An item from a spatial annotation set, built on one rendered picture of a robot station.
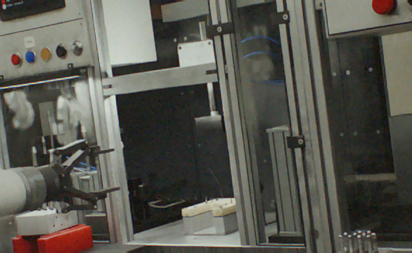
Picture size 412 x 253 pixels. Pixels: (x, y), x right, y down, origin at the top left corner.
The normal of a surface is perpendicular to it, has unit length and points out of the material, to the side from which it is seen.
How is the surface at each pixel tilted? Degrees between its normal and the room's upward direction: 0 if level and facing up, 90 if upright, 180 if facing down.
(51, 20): 90
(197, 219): 90
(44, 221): 90
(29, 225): 90
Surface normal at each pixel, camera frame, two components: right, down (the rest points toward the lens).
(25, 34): -0.61, 0.12
